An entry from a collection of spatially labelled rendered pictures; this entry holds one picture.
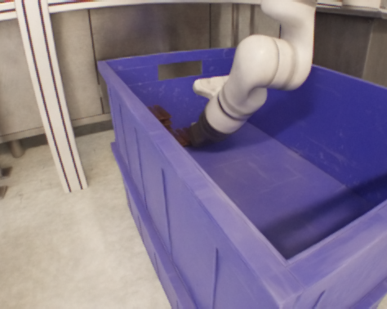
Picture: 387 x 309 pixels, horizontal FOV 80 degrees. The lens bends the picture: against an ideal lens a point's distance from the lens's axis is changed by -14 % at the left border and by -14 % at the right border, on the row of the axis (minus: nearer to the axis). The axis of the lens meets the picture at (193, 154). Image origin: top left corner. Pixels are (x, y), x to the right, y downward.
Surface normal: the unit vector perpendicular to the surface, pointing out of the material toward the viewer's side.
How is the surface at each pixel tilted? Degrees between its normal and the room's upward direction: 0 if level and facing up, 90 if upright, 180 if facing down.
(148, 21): 90
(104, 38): 90
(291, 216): 0
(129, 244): 0
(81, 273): 0
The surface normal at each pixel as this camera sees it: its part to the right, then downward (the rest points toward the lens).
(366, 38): -0.88, 0.25
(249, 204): -0.02, -0.86
